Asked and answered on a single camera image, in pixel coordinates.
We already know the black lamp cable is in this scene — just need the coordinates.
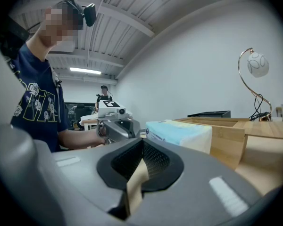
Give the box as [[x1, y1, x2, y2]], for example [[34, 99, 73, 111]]
[[249, 94, 271, 121]]

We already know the wooden sliding lid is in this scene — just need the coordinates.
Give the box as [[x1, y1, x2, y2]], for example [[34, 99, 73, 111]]
[[238, 121, 283, 140]]

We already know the open wooden box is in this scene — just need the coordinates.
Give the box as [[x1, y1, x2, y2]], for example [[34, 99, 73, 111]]
[[173, 117, 250, 170]]

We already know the person's head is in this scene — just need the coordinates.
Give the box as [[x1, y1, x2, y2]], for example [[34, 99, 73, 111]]
[[28, 0, 84, 61]]

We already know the person's left forearm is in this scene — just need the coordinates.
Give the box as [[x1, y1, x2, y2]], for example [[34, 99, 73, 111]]
[[58, 126, 107, 150]]

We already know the light blue tissues pack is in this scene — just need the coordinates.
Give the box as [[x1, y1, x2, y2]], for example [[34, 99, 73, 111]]
[[145, 119, 213, 154]]

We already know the ceiling tube light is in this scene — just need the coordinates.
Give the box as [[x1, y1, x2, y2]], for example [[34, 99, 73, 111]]
[[69, 67, 102, 75]]

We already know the white shoulder strap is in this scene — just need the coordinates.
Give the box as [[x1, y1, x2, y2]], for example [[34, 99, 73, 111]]
[[51, 67, 63, 91]]

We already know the black organizer box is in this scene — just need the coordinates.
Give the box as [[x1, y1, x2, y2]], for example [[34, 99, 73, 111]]
[[187, 110, 231, 119]]

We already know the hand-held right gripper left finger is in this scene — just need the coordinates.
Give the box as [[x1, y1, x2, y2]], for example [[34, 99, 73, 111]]
[[34, 137, 144, 226]]

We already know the black head camera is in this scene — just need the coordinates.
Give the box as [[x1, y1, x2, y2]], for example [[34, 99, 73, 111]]
[[81, 3, 97, 27]]

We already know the tangled black cable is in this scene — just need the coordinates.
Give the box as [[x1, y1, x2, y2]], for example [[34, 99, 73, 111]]
[[238, 47, 273, 122]]

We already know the person's navy t-shirt torso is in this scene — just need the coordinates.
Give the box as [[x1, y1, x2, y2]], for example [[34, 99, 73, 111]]
[[10, 43, 71, 153]]

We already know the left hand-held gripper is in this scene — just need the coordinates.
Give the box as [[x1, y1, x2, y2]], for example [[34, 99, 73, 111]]
[[98, 100, 142, 145]]

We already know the black office chair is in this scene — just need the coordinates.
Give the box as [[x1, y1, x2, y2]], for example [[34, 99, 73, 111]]
[[73, 104, 85, 130]]

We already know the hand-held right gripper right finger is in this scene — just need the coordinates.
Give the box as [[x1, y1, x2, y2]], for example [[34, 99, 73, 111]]
[[129, 137, 265, 226]]

